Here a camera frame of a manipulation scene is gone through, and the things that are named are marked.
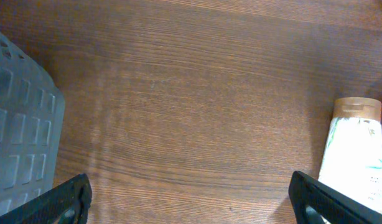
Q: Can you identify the white tube gold cap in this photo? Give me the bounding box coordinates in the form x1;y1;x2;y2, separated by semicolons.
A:
318;97;382;214

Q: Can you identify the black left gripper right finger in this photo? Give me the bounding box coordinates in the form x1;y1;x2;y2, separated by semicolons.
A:
288;171;382;224

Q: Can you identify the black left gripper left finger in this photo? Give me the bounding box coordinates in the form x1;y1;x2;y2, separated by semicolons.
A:
0;174;92;224

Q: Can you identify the grey plastic mesh basket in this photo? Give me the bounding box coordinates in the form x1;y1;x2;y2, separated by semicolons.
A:
0;33;65;216

